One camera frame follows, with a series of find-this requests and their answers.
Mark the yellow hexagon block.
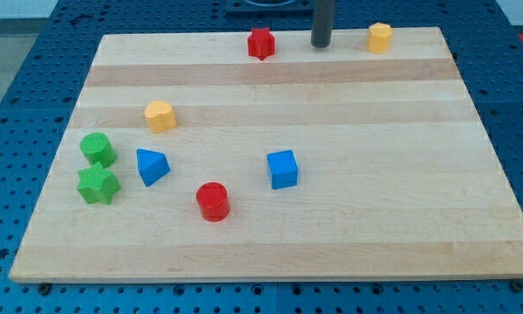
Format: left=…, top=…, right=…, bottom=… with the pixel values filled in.
left=366, top=23, right=393, bottom=53

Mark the blue cube block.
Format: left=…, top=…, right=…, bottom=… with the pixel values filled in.
left=267, top=150, right=298, bottom=189

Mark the light wooden board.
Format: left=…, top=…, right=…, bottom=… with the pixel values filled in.
left=10, top=27, right=523, bottom=283

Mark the green star block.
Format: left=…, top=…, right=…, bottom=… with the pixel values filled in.
left=78, top=162, right=121, bottom=205

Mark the red star block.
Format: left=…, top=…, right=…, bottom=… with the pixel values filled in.
left=247, top=27, right=275, bottom=61

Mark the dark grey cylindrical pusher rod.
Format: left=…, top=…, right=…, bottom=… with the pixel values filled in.
left=310, top=0, right=336, bottom=49

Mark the red cylinder block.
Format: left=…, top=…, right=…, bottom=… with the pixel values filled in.
left=196, top=181, right=230, bottom=222

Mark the green cylinder block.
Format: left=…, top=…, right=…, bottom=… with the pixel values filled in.
left=79, top=133, right=117, bottom=167

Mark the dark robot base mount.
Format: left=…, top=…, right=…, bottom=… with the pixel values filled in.
left=223, top=0, right=315, bottom=14

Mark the blue triangle block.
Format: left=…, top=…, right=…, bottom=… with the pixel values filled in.
left=136, top=148, right=171, bottom=187

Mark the yellow heart block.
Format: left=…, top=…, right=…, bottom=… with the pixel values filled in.
left=144, top=100, right=178, bottom=133

